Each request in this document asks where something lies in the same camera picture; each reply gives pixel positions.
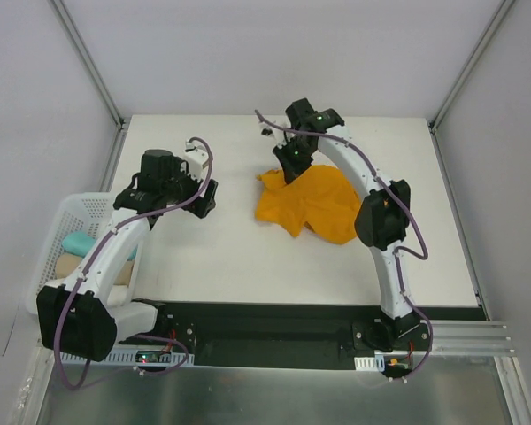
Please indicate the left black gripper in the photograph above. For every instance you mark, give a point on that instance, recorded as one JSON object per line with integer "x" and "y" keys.
{"x": 204, "y": 200}

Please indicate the left aluminium frame post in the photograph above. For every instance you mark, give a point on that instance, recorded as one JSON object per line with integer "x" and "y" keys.
{"x": 75, "y": 38}

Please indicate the teal rolled t shirt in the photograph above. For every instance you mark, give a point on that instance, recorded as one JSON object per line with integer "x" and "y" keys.
{"x": 77, "y": 242}

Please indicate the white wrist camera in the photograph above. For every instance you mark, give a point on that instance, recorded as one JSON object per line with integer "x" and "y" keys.
{"x": 197, "y": 160}
{"x": 280, "y": 138}

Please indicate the right white cable duct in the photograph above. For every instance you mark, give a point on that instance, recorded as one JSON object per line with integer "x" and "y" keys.
{"x": 370, "y": 364}

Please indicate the right aluminium frame post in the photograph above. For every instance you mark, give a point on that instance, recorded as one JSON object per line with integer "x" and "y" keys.
{"x": 487, "y": 36}

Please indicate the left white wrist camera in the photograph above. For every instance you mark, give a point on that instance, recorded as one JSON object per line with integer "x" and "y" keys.
{"x": 197, "y": 160}

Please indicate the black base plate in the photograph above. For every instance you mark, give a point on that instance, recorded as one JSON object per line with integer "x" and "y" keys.
{"x": 319, "y": 359}

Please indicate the white plastic basket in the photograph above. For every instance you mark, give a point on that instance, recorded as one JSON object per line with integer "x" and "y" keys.
{"x": 89, "y": 213}

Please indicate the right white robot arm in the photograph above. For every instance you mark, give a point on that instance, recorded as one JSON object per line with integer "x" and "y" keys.
{"x": 383, "y": 218}

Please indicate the orange t shirt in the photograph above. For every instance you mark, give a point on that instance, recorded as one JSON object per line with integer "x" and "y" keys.
{"x": 321, "y": 200}

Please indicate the aluminium frame post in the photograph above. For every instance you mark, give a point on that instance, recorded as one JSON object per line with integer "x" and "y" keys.
{"x": 75, "y": 38}
{"x": 487, "y": 36}

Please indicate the white rolled t shirt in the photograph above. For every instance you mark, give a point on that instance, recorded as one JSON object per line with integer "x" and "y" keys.
{"x": 118, "y": 296}

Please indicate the left white cable duct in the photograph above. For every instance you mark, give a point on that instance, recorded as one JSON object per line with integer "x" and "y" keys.
{"x": 135, "y": 357}

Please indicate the white cable duct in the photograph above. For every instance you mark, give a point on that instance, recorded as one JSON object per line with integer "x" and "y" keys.
{"x": 370, "y": 364}
{"x": 135, "y": 357}

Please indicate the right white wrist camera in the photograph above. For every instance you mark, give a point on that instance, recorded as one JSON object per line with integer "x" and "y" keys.
{"x": 280, "y": 138}

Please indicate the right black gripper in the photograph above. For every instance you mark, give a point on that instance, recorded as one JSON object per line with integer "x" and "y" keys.
{"x": 293, "y": 162}

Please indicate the beige rolled t shirt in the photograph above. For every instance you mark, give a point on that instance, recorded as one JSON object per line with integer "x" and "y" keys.
{"x": 67, "y": 263}

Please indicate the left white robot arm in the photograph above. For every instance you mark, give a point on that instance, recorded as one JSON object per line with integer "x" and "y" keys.
{"x": 75, "y": 316}

